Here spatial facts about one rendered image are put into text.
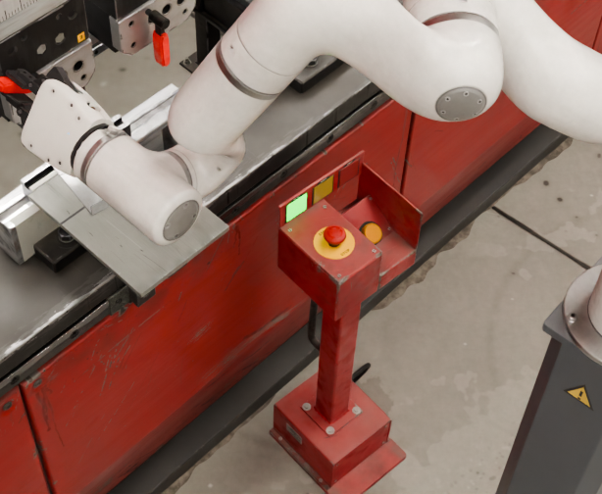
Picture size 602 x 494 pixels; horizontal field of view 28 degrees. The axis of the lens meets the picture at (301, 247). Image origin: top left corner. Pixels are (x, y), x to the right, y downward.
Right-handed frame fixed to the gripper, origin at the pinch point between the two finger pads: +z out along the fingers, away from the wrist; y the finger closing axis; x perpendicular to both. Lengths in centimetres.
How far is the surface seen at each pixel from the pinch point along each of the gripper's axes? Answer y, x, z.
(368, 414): 65, 110, -29
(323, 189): 11, 65, -15
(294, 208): 15, 60, -15
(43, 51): -3.6, 6.0, 3.8
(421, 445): 70, 123, -39
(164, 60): -5.1, 27.0, -0.2
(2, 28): -6.6, -2.9, 3.9
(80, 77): 0.2, 15.1, 3.4
